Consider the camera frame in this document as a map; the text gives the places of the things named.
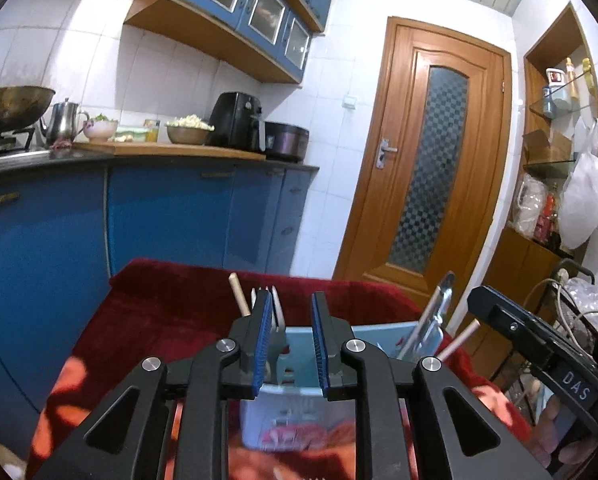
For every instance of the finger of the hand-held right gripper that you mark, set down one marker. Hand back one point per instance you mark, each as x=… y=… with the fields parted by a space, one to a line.
x=514 y=330

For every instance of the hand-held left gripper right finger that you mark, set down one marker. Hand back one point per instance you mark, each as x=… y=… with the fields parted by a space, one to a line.
x=321 y=350

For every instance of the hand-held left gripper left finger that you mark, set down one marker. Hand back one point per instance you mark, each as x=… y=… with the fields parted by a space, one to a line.
x=261 y=350

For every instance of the light blue utensil holder box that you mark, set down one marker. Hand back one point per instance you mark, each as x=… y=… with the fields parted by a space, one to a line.
x=299 y=355

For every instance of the white plastic fork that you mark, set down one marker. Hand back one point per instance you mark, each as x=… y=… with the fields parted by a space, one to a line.
x=278 y=312

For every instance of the wooden chopstick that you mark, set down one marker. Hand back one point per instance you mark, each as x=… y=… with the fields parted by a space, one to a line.
x=239 y=295

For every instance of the metal table knife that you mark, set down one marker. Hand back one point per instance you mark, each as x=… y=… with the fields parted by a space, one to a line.
x=444 y=300

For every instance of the person's right hand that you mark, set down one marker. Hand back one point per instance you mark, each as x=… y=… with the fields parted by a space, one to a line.
x=554 y=430

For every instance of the wooden shelf alcove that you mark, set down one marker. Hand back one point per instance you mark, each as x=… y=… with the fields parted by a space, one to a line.
x=514 y=270

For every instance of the clear plastic bag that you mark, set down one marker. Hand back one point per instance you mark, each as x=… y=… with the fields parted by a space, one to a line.
x=584 y=295

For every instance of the red and pink floral blanket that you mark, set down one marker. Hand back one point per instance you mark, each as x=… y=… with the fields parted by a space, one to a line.
x=179 y=300

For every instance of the white plastic bag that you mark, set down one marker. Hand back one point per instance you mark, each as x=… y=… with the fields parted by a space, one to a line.
x=584 y=200

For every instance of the blue base cabinets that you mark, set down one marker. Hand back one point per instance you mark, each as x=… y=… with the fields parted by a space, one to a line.
x=164 y=220

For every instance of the cardboard box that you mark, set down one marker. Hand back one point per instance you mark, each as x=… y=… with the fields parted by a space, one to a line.
x=544 y=145

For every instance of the dark rice cooker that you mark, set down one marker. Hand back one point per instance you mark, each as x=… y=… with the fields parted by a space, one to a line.
x=286 y=142

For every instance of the wooden cutting board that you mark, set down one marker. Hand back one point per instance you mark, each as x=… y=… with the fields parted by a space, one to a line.
x=179 y=150

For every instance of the bowl of chopped food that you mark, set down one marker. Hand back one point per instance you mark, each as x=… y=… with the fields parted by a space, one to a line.
x=189 y=132

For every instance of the black air fryer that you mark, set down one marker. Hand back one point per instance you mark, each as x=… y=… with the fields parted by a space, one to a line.
x=231 y=120

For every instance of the orange jar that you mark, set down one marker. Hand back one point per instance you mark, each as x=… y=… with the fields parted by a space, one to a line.
x=152 y=132

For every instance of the light green container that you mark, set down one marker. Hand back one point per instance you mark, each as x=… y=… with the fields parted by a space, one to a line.
x=131 y=134

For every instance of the white bowl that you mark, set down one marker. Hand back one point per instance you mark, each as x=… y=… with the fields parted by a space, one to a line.
x=100 y=130

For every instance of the wooden door with glass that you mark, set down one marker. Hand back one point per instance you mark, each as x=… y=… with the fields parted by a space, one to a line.
x=394 y=85

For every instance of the dark kitchen countertop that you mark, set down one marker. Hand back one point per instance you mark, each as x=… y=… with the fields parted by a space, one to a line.
x=29 y=164

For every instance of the metal kettle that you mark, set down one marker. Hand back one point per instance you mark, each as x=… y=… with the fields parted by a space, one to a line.
x=61 y=125

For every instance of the gas stove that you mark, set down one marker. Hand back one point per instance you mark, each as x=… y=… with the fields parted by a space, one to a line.
x=4 y=142

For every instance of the dark wok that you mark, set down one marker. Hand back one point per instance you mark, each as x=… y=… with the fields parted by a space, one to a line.
x=9 y=107

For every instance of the white light switch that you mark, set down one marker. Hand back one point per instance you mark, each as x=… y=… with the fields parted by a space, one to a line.
x=349 y=102

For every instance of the blue wall cabinet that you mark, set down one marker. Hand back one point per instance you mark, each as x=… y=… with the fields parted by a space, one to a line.
x=219 y=0

